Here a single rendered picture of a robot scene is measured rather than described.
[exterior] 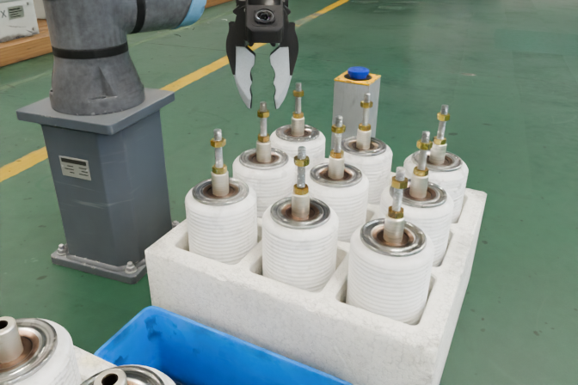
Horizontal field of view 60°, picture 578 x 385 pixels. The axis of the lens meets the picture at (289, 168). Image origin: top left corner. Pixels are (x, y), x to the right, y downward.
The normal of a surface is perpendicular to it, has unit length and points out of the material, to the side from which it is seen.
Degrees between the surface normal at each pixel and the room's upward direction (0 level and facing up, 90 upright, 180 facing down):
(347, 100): 90
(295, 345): 90
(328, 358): 90
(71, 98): 72
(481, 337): 0
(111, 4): 90
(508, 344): 0
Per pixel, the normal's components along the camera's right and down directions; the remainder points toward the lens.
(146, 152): 0.94, 0.16
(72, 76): -0.15, 0.14
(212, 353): -0.44, 0.36
